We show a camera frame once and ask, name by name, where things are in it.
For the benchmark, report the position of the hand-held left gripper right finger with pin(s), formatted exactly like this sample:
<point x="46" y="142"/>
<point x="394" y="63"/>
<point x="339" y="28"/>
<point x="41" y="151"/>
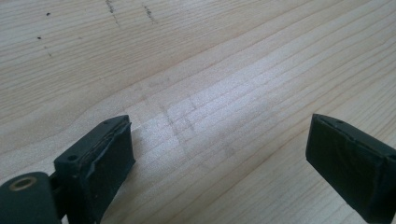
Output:
<point x="355" y="168"/>

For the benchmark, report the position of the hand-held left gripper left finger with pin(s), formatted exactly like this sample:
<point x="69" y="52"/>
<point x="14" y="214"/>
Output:
<point x="96" y="168"/>

